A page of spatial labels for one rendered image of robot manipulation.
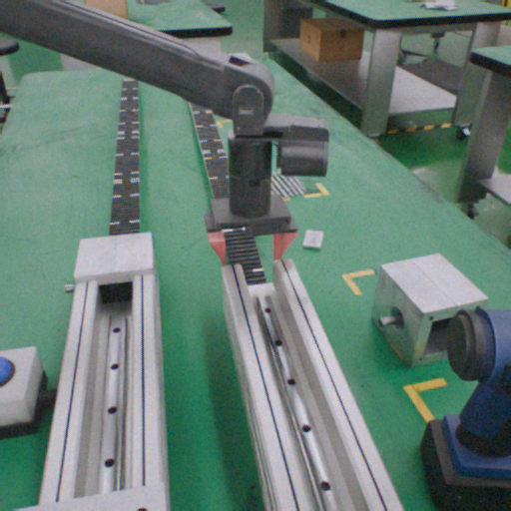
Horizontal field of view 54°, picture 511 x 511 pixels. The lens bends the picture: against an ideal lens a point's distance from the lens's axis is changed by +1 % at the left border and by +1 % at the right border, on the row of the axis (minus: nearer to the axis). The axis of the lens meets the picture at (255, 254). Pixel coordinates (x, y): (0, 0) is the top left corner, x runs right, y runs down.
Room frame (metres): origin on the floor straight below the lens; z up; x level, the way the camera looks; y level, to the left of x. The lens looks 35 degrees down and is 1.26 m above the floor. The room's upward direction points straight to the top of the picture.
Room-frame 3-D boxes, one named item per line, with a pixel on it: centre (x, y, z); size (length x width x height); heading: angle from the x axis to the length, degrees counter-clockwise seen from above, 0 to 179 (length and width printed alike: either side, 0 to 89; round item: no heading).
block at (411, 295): (0.49, -0.21, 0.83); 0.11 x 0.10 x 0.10; 108
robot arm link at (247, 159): (0.59, 0.00, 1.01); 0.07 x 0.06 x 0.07; 86
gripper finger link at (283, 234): (0.60, -0.02, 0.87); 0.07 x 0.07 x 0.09; 11
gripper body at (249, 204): (0.59, 0.01, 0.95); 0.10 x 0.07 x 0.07; 101
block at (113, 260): (0.55, 0.20, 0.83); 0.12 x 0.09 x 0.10; 101
